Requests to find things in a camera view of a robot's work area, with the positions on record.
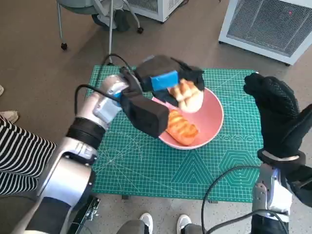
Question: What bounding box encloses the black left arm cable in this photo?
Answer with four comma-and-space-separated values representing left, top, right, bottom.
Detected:
74, 54, 134, 115

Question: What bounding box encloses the white mesh-door cabinet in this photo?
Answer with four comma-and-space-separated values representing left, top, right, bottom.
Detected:
124, 0, 183, 24

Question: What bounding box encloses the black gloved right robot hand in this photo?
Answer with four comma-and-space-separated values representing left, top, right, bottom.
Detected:
243, 72, 312, 159

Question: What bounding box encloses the white metal pole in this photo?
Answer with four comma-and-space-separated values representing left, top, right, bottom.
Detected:
107, 0, 116, 66

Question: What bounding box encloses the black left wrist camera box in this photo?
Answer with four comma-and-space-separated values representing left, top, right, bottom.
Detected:
119, 94, 171, 139

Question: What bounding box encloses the person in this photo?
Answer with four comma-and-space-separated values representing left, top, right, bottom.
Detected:
0, 116, 57, 197
116, 212, 208, 234

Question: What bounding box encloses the grey office chair with casters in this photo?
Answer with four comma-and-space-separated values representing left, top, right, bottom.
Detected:
55, 0, 144, 51

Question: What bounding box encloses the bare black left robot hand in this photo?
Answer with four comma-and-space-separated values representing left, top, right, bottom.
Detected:
135, 55, 205, 108

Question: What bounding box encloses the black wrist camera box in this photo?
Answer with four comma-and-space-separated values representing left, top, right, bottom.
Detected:
119, 94, 171, 139
285, 163, 312, 208

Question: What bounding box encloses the round toy bread bun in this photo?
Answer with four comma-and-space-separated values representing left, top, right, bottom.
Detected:
169, 78, 204, 114

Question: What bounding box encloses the pink bowl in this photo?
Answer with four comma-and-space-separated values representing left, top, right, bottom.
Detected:
151, 86, 224, 150

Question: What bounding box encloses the green cutting mat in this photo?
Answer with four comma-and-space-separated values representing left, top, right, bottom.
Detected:
90, 64, 265, 203

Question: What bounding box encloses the black metal bracket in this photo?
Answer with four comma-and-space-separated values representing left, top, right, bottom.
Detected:
67, 195, 101, 234

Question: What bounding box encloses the white appliance with mesh grille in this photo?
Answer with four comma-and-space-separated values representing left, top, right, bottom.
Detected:
218, 0, 312, 66

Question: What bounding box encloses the long orange toy bread loaf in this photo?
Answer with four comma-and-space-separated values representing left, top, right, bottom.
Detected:
165, 109, 198, 146

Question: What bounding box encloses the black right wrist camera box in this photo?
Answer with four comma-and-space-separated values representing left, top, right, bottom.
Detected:
285, 163, 312, 208

